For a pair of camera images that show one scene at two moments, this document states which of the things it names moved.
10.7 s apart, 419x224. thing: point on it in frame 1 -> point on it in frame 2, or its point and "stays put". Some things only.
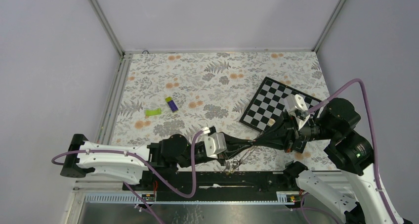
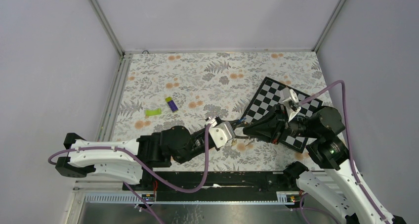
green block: [153, 112] stays put
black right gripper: [284, 133] -> [271, 128]
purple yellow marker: [171, 104] stays put
